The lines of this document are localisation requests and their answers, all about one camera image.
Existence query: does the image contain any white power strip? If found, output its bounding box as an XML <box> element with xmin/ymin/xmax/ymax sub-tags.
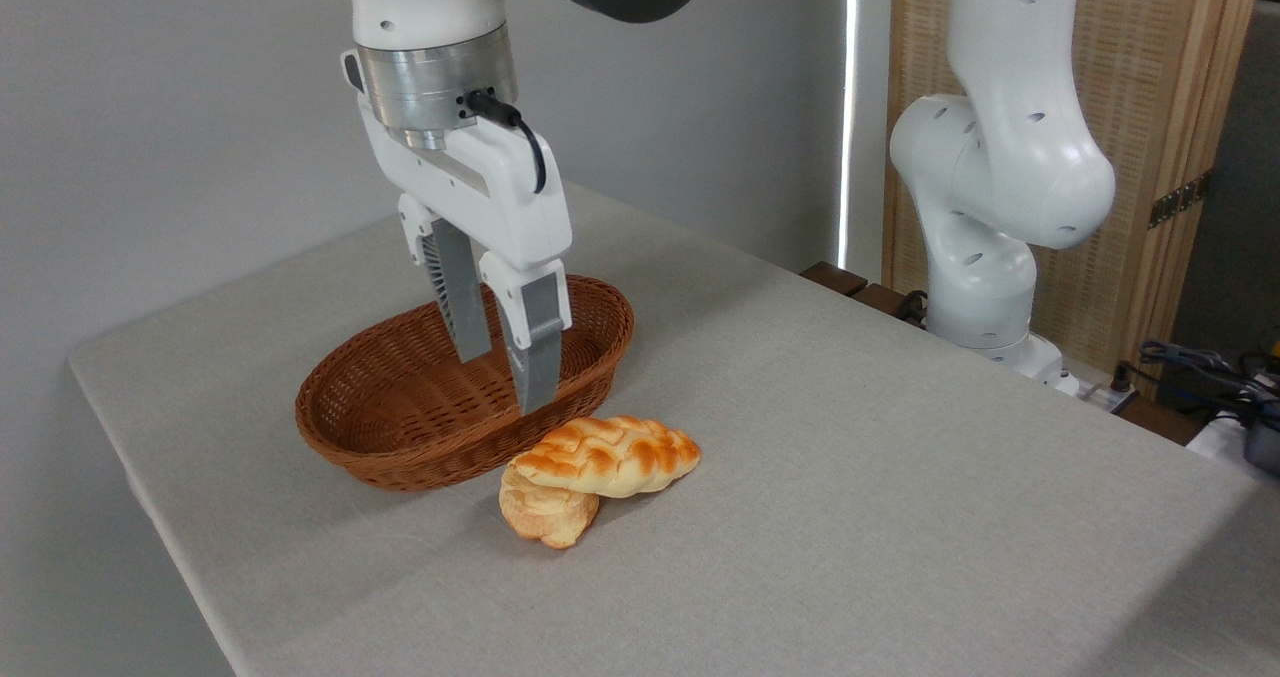
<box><xmin>1060</xmin><ymin>375</ymin><xmax>1141</xmax><ymax>414</ymax></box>

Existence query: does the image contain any black and blue cable bundle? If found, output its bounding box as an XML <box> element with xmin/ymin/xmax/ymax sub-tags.
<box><xmin>1138</xmin><ymin>340</ymin><xmax>1280</xmax><ymax>420</ymax></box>

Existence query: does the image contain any braided golden bread loaf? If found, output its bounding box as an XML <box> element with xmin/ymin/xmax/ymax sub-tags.
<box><xmin>510</xmin><ymin>416</ymin><xmax>702</xmax><ymax>499</ymax></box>

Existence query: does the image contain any grey tablecloth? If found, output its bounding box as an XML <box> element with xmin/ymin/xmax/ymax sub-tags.
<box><xmin>68</xmin><ymin>182</ymin><xmax>1280</xmax><ymax>677</ymax></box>

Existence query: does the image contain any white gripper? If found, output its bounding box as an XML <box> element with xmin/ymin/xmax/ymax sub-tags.
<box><xmin>341</xmin><ymin>49</ymin><xmax>574</xmax><ymax>416</ymax></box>

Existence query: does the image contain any round golden bread roll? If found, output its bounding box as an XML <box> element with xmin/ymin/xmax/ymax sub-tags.
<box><xmin>498</xmin><ymin>465</ymin><xmax>601</xmax><ymax>550</ymax></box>

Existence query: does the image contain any dark brown wooden block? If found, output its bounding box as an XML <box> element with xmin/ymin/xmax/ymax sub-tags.
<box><xmin>800</xmin><ymin>262</ymin><xmax>869</xmax><ymax>298</ymax></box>
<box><xmin>850</xmin><ymin>283</ymin><xmax>913</xmax><ymax>322</ymax></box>

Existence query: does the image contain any brown wicker basket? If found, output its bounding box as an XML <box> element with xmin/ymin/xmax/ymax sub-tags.
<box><xmin>295</xmin><ymin>275</ymin><xmax>636</xmax><ymax>492</ymax></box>

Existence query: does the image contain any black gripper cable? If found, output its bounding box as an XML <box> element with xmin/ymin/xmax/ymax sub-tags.
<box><xmin>465</xmin><ymin>89</ymin><xmax>548</xmax><ymax>195</ymax></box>

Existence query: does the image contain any wooden woven folding screen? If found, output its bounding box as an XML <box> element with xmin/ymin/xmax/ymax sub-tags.
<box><xmin>882</xmin><ymin>0</ymin><xmax>1266</xmax><ymax>398</ymax></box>

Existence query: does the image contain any dark metal screen hinge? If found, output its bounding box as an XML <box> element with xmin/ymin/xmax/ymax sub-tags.
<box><xmin>1148</xmin><ymin>172</ymin><xmax>1213</xmax><ymax>230</ymax></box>

